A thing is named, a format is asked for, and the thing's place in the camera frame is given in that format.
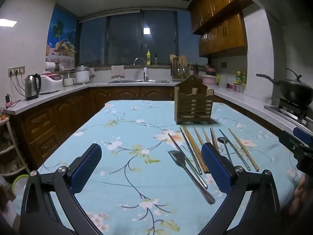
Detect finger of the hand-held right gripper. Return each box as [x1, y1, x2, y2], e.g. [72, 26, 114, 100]
[293, 127, 313, 144]
[278, 130, 309, 153]

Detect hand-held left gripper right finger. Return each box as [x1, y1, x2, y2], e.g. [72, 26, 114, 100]
[201, 142, 282, 235]

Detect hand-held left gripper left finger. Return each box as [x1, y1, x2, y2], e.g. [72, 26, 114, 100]
[20, 143, 102, 235]

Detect metal fork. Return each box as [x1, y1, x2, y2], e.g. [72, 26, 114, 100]
[167, 150, 216, 205]

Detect metal spoon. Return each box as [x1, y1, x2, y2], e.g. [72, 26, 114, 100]
[217, 137, 233, 164]

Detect wooden utensil holder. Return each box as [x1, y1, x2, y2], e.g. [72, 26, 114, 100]
[174, 75, 215, 125]

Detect dish rack with utensils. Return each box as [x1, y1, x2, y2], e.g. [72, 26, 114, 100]
[170, 54, 191, 81]

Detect person's right hand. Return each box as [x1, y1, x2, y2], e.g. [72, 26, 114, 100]
[288, 174, 313, 216]

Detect gas stove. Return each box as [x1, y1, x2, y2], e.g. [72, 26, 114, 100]
[264, 98, 313, 128]

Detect black wok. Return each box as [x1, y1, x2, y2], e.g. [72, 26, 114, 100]
[256, 69, 313, 107]

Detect wooden base cabinets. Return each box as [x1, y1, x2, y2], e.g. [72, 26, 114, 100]
[10, 86, 176, 169]

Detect blue floral tablecloth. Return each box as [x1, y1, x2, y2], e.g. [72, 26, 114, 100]
[37, 100, 297, 235]

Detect green rimmed container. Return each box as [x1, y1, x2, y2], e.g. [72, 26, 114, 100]
[12, 174, 30, 196]

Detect white storage rack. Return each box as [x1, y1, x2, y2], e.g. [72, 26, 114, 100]
[0, 116, 31, 177]

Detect cooking oil bottle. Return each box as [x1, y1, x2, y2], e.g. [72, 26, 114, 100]
[235, 71, 247, 85]

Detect glass jar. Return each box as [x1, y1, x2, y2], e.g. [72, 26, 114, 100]
[63, 72, 75, 87]

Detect white and red rice cooker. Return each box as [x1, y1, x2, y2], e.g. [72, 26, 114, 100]
[39, 73, 63, 95]

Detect steel electric kettle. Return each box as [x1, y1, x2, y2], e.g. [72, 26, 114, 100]
[24, 73, 42, 101]

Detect steel kitchen sink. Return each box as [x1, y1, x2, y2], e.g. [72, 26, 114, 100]
[108, 79, 170, 84]

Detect hanging dish cloth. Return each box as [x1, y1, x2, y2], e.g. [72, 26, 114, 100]
[111, 66, 125, 79]

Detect curved sink faucet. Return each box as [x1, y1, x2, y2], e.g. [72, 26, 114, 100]
[133, 57, 147, 72]

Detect kitchen window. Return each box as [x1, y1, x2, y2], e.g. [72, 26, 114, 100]
[78, 8, 203, 66]

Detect square ceiling light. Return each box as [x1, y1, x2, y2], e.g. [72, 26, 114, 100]
[0, 18, 17, 27]

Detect wall power outlet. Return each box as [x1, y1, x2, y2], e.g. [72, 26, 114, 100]
[8, 66, 25, 77]

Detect fruit and palm wall poster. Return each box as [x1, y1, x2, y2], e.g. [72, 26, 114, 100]
[46, 7, 78, 70]

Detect wooden wall cabinets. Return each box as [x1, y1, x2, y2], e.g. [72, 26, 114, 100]
[187, 0, 255, 58]

